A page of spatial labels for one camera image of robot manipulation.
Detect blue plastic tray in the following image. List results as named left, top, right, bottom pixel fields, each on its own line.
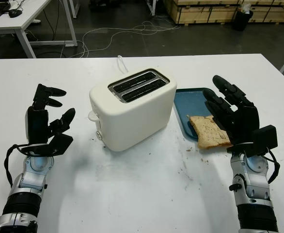
left=173, top=87, right=230, bottom=139

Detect white office desk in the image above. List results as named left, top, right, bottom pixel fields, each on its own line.
left=0, top=0, right=78, bottom=59

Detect black trash bin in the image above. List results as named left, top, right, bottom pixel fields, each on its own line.
left=233, top=8, right=253, bottom=32

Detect brown bread slice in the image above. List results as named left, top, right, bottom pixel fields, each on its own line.
left=187, top=115, right=232, bottom=149

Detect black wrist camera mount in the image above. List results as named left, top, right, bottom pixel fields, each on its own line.
left=226, top=125, right=278, bottom=156
left=20, top=133, right=74, bottom=156

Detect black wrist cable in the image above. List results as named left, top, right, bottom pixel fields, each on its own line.
left=3, top=144, right=36, bottom=187
left=263, top=148, right=281, bottom=184

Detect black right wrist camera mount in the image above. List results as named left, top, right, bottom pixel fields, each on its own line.
left=226, top=125, right=278, bottom=156

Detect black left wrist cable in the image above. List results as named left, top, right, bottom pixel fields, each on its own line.
left=3, top=144, right=36, bottom=187

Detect white desk frame leg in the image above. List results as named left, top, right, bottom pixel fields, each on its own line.
left=145, top=0, right=157, bottom=17

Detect black computer mouse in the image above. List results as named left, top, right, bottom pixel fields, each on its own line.
left=8, top=9, right=23, bottom=18

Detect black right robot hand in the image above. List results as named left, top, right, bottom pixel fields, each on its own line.
left=202, top=75, right=261, bottom=148

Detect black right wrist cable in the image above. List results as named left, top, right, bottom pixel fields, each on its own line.
left=263, top=148, right=281, bottom=184

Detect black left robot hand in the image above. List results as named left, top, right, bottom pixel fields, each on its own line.
left=25, top=83, right=76, bottom=146

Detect stacked wooden crates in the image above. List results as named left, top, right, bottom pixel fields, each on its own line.
left=163, top=0, right=284, bottom=24

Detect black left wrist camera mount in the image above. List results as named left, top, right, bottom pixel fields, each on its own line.
left=20, top=133, right=74, bottom=156

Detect white toaster power cord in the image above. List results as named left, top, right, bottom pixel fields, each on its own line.
left=117, top=55, right=128, bottom=73

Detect white two-slot toaster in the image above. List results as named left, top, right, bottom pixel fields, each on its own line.
left=87, top=68, right=178, bottom=152

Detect white floor cable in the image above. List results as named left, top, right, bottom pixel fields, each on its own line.
left=80, top=20, right=181, bottom=58

